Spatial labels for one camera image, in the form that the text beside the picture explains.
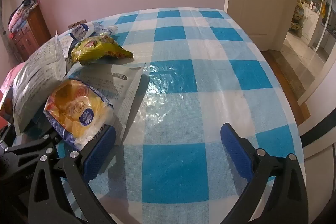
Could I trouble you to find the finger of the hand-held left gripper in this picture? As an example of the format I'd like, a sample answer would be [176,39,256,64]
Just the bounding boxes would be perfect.
[5,132,63,161]

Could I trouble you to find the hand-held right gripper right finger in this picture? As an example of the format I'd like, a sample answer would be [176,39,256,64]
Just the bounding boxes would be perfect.
[220,123,309,224]

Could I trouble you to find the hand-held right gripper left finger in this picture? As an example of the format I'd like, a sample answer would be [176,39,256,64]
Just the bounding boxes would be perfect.
[28,126,117,224]

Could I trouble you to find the yellow bread packet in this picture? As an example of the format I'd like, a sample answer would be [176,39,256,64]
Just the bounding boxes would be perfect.
[43,79,114,152]

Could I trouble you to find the white blue foil pouch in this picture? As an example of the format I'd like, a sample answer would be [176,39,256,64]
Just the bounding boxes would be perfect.
[69,25,95,42]

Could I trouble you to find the white bottle with yellow-blue label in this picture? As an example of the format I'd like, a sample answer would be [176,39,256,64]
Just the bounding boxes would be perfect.
[92,25,118,37]

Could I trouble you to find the large silver foil bag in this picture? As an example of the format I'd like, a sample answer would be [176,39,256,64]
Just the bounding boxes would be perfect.
[12,32,67,135]

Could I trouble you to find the blue-white checkered tablecloth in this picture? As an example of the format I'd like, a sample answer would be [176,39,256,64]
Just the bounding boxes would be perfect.
[26,7,306,224]

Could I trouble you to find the clear printed plastic bag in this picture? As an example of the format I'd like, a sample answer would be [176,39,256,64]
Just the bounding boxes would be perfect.
[76,63,146,146]

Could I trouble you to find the pink printed bed blanket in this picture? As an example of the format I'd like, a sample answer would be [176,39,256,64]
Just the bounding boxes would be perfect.
[0,63,27,98]

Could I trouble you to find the yellow-green snack bag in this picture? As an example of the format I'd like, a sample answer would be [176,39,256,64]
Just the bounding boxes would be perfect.
[71,35,134,65]

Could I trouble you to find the brown wooden cabinet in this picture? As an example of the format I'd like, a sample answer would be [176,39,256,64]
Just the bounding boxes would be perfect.
[10,5,51,62]

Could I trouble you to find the pile of folded blankets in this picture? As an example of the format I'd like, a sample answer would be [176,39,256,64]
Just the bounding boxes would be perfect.
[7,0,40,33]

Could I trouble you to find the white door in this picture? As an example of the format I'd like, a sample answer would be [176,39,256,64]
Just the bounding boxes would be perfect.
[224,0,301,51]

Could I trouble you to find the storage rack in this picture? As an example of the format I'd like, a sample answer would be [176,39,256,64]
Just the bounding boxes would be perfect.
[290,0,305,30]

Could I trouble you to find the white shelving cabinet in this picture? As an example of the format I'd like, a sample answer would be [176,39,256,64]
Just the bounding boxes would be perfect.
[299,0,328,48]

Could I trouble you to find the wall socket strip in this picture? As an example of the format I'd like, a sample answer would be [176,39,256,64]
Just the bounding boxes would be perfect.
[68,19,87,29]

